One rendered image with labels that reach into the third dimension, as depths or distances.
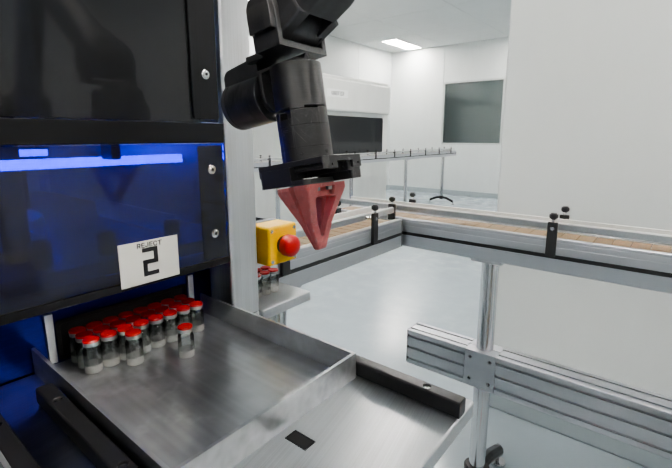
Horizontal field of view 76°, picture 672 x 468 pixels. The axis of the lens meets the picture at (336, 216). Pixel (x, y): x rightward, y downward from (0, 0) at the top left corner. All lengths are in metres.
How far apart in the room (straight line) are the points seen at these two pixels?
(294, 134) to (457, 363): 1.14
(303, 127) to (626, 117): 1.46
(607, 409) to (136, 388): 1.13
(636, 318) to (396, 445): 1.49
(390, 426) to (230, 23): 0.60
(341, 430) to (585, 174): 1.48
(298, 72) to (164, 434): 0.40
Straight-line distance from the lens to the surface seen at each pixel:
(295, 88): 0.47
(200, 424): 0.54
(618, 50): 1.82
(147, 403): 0.59
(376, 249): 1.26
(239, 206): 0.72
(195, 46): 0.69
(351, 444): 0.50
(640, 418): 1.38
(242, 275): 0.75
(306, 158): 0.46
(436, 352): 1.49
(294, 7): 0.47
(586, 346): 1.97
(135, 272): 0.64
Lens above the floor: 1.19
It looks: 11 degrees down
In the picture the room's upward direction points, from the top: straight up
